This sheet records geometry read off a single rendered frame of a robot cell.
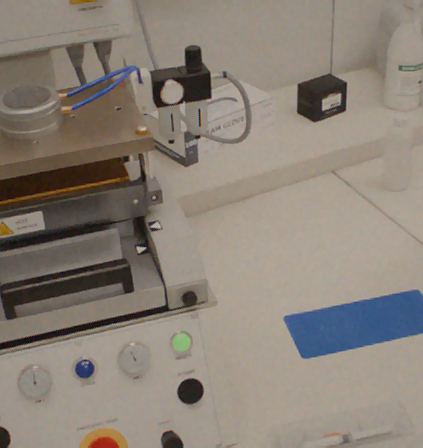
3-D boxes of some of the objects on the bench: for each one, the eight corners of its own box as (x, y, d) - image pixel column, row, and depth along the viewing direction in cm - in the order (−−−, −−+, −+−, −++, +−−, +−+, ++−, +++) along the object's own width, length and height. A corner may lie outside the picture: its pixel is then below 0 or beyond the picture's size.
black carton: (296, 113, 167) (296, 83, 163) (328, 101, 171) (329, 72, 167) (314, 123, 163) (315, 92, 159) (346, 111, 167) (348, 81, 163)
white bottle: (395, 194, 148) (401, 125, 140) (376, 183, 152) (382, 115, 143) (413, 185, 151) (421, 118, 142) (394, 175, 154) (401, 108, 146)
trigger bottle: (375, 99, 172) (383, -12, 157) (407, 92, 174) (417, -17, 159) (397, 115, 165) (407, 1, 150) (429, 108, 168) (441, -4, 153)
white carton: (149, 145, 156) (146, 112, 152) (238, 110, 168) (237, 78, 164) (185, 168, 149) (183, 133, 144) (276, 129, 161) (276, 96, 156)
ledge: (115, 151, 164) (113, 131, 161) (430, 68, 196) (432, 51, 193) (175, 220, 143) (173, 199, 140) (515, 115, 175) (518, 97, 172)
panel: (-11, 508, 92) (-50, 366, 89) (224, 447, 100) (199, 309, 96) (-11, 516, 91) (-51, 371, 87) (228, 453, 98) (203, 313, 94)
